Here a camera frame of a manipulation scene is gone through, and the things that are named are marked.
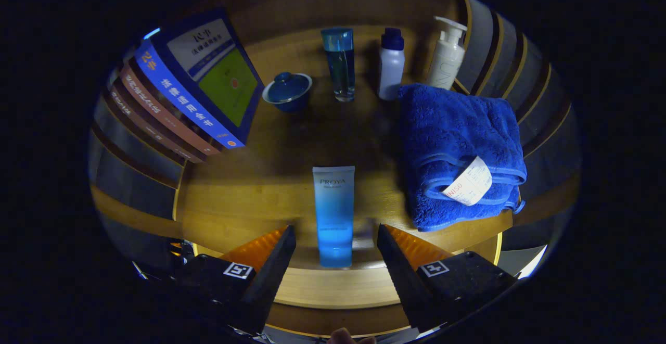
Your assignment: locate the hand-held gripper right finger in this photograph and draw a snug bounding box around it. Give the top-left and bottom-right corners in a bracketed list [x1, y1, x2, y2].
[377, 223, 519, 334]

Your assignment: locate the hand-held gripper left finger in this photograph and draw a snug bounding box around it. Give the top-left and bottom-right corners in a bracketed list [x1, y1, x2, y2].
[172, 224, 297, 335]

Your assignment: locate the blue cosmetic tube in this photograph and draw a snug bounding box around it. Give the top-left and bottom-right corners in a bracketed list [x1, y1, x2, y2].
[312, 165, 356, 269]

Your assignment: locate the wooden countertop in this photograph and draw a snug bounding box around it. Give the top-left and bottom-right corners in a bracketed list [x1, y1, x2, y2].
[174, 21, 521, 311]

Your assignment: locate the wooden cabinet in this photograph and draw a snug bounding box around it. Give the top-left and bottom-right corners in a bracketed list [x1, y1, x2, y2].
[88, 0, 581, 339]

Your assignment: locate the white panel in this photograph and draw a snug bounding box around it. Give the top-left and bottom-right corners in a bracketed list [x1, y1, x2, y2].
[515, 244, 548, 279]

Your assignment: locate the blue folded towel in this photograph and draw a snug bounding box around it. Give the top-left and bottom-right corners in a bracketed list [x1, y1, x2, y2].
[398, 83, 528, 232]

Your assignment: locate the dark brown book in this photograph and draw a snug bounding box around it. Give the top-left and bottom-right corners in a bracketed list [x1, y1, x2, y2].
[107, 84, 206, 165]

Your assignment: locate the blue lidded teacup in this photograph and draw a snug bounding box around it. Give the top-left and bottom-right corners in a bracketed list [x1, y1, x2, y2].
[262, 72, 313, 113]

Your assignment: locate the reddish brown book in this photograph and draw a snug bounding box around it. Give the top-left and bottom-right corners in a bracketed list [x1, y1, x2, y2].
[119, 60, 222, 157]

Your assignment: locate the white bottle with blue cap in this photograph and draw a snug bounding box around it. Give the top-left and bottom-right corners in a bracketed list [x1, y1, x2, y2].
[378, 28, 405, 101]

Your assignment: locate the blue book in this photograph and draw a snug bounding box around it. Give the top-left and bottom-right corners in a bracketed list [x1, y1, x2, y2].
[134, 8, 265, 149]

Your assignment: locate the clear blue bottle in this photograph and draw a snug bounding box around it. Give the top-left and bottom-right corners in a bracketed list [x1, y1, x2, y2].
[321, 27, 356, 103]

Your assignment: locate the white pump bottle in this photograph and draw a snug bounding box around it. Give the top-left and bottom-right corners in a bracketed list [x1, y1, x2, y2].
[427, 16, 468, 91]

